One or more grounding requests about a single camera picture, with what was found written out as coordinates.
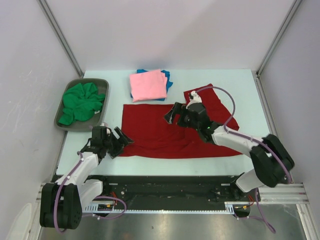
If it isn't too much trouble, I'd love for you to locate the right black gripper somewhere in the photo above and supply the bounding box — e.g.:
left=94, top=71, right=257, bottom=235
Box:
left=163, top=102, right=200, bottom=131

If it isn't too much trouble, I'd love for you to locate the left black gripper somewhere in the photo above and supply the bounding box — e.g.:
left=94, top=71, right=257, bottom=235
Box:
left=102, top=127, right=133, bottom=159

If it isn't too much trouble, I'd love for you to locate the red t shirt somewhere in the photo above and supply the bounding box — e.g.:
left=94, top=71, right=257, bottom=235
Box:
left=117, top=83, right=243, bottom=160

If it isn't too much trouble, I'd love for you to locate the grey plastic tray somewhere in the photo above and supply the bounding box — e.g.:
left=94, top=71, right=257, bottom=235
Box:
left=54, top=78, right=109, bottom=132

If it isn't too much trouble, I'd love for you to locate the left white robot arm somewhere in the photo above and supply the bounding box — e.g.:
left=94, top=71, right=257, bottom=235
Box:
left=39, top=125, right=134, bottom=233

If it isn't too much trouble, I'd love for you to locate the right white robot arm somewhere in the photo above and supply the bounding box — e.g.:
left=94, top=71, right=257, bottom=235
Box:
left=164, top=102, right=295, bottom=201

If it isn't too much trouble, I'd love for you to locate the pink folded t shirt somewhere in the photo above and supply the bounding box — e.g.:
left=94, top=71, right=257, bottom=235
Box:
left=129, top=69, right=168, bottom=103

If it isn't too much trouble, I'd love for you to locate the green t shirt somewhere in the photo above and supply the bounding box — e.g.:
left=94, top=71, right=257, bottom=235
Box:
left=58, top=82, right=106, bottom=126

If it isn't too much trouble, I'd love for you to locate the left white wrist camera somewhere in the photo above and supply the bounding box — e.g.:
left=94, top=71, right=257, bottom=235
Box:
left=100, top=122, right=112, bottom=136

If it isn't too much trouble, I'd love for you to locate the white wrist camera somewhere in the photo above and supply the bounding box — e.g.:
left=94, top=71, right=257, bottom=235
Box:
left=100, top=122, right=112, bottom=136
left=187, top=91, right=202, bottom=108

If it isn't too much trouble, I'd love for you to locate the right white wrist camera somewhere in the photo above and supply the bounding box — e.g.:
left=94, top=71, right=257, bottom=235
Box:
left=187, top=91, right=202, bottom=108

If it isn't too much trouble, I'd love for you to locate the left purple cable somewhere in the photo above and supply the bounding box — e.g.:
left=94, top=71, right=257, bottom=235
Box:
left=53, top=149, right=127, bottom=233

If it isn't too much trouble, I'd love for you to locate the purple cable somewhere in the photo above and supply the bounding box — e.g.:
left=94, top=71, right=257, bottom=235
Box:
left=193, top=86, right=293, bottom=235
left=53, top=149, right=127, bottom=233

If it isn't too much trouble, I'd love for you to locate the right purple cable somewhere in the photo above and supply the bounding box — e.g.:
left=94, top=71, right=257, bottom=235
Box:
left=193, top=86, right=293, bottom=235

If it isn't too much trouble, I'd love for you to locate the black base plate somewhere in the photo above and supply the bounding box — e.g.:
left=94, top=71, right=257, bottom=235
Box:
left=84, top=175, right=261, bottom=217

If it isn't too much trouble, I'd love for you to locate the right aluminium side rail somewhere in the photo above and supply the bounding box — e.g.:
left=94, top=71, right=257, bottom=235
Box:
left=251, top=71, right=280, bottom=138

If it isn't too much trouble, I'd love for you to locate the white slotted cable duct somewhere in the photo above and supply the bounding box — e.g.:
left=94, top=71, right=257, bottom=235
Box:
left=81, top=202, right=251, bottom=215

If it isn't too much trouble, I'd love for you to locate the left aluminium frame post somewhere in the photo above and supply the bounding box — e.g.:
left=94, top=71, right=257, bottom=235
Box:
left=37, top=0, right=85, bottom=78

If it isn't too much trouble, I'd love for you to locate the aluminium frame post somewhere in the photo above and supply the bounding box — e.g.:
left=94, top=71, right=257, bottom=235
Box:
left=255, top=0, right=304, bottom=78
left=37, top=0, right=85, bottom=78

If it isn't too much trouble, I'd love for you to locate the right aluminium frame post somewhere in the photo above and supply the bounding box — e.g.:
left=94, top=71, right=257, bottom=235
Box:
left=255, top=0, right=304, bottom=78

